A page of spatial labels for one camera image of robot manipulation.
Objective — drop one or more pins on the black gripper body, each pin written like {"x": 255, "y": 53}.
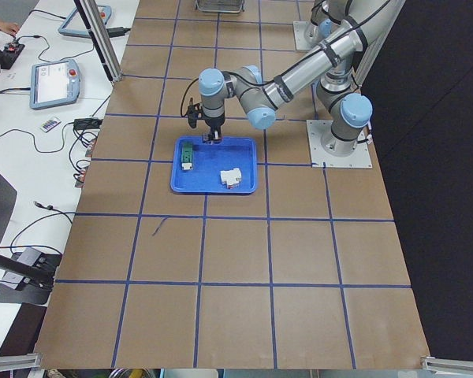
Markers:
{"x": 214, "y": 124}

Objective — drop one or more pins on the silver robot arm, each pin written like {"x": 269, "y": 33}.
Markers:
{"x": 326, "y": 18}
{"x": 337, "y": 30}

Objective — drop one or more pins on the green terminal block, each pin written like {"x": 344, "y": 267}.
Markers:
{"x": 186, "y": 156}

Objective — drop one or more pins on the blue plastic tray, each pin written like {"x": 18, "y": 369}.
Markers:
{"x": 209, "y": 159}

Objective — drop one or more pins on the black power adapter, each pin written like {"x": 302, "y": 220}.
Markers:
{"x": 89, "y": 123}

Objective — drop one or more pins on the small remote control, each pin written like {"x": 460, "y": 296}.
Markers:
{"x": 50, "y": 124}

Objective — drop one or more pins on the near teach pendant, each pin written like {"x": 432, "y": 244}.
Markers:
{"x": 54, "y": 84}

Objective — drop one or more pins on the person at desk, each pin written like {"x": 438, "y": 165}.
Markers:
{"x": 10, "y": 28}

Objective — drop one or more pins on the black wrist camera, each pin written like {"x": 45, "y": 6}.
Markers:
{"x": 194, "y": 114}

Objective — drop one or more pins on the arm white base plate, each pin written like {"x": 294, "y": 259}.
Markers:
{"x": 301, "y": 35}
{"x": 329, "y": 152}

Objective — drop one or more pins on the silver wire mesh shelf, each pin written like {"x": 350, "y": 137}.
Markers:
{"x": 220, "y": 6}

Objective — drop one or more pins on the aluminium frame post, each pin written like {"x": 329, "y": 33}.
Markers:
{"x": 92, "y": 20}

